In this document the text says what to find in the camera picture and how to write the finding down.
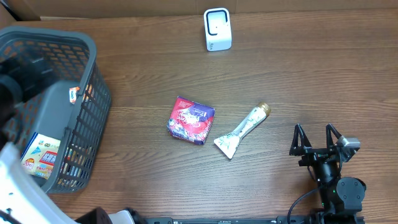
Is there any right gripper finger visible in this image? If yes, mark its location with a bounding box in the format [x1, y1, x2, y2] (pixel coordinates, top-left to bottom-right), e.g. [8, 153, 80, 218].
[326, 123, 341, 148]
[289, 124, 312, 156]

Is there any white tube gold cap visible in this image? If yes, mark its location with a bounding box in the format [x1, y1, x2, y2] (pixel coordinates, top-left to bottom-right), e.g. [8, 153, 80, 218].
[214, 102, 271, 159]

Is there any red purple pad pack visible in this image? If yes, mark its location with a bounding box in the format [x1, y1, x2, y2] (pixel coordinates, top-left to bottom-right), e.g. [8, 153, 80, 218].
[167, 96, 215, 145]

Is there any orange Kleenex tissue pack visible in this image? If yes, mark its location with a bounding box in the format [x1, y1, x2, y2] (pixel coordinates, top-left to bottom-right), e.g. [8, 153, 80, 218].
[69, 86, 80, 105]

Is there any yellow snack bag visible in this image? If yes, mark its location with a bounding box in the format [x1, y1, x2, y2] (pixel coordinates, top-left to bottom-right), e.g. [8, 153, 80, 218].
[21, 133, 60, 179]

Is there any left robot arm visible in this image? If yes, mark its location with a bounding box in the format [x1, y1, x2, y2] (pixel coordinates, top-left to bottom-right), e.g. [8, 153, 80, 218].
[1, 56, 141, 224]

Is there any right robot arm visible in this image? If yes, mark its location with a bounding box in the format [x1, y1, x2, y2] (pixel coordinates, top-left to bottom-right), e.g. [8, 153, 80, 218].
[286, 123, 366, 223]

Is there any white barcode scanner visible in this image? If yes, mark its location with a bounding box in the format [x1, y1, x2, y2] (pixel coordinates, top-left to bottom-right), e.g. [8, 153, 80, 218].
[203, 7, 232, 52]

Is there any grey plastic basket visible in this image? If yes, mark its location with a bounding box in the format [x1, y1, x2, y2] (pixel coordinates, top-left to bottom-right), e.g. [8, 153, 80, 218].
[1, 26, 111, 194]

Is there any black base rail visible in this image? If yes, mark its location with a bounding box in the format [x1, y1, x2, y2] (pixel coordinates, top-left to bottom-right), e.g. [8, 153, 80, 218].
[146, 215, 365, 224]

